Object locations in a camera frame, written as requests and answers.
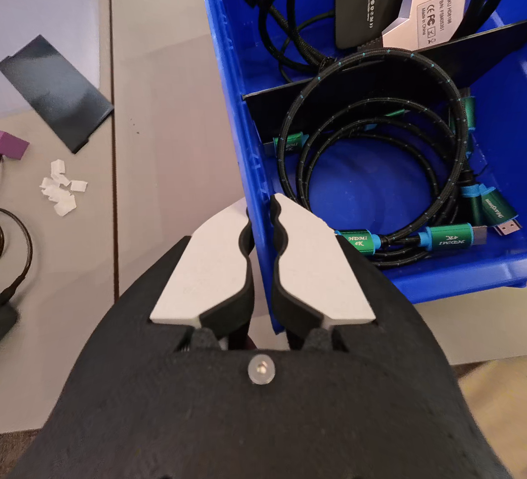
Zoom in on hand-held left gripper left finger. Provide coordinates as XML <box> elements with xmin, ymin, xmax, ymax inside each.
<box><xmin>148</xmin><ymin>200</ymin><xmax>255</xmax><ymax>340</ymax></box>

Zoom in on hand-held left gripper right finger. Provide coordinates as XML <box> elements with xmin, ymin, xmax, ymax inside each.
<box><xmin>270</xmin><ymin>193</ymin><xmax>377</xmax><ymax>343</ymax></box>

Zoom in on blue plastic bin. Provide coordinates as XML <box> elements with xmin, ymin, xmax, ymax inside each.
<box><xmin>194</xmin><ymin>0</ymin><xmax>527</xmax><ymax>336</ymax></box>

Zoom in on black braided cable green plugs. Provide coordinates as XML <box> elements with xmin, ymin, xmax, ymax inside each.
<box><xmin>272</xmin><ymin>96</ymin><xmax>523</xmax><ymax>257</ymax></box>
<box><xmin>278</xmin><ymin>47</ymin><xmax>472</xmax><ymax>241</ymax></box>
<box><xmin>296</xmin><ymin>98</ymin><xmax>488</xmax><ymax>267</ymax></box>

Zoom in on silver-backed switch box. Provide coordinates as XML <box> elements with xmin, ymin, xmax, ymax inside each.
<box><xmin>381</xmin><ymin>0</ymin><xmax>473</xmax><ymax>52</ymax></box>

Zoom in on pile of white paper scraps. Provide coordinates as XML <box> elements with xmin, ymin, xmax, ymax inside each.
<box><xmin>39</xmin><ymin>159</ymin><xmax>88</xmax><ymax>217</ymax></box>

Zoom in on black fabric pouch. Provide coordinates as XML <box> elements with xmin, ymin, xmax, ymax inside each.
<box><xmin>0</xmin><ymin>306</ymin><xmax>19</xmax><ymax>342</ymax></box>

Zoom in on small purple cube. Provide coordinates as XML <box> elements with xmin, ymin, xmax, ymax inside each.
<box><xmin>0</xmin><ymin>130</ymin><xmax>30</xmax><ymax>160</ymax></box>

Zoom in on black glossy card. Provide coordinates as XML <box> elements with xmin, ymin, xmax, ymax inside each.
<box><xmin>0</xmin><ymin>35</ymin><xmax>115</xmax><ymax>154</ymax></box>

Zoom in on black bin divider plate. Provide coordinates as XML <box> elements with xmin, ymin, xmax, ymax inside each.
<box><xmin>242</xmin><ymin>20</ymin><xmax>527</xmax><ymax>146</ymax></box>

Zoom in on lavender paper sheet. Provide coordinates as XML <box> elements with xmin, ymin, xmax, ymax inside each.
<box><xmin>0</xmin><ymin>0</ymin><xmax>101</xmax><ymax>117</ymax></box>

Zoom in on thin dark looped cable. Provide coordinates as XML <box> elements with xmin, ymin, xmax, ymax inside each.
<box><xmin>0</xmin><ymin>207</ymin><xmax>34</xmax><ymax>307</ymax></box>

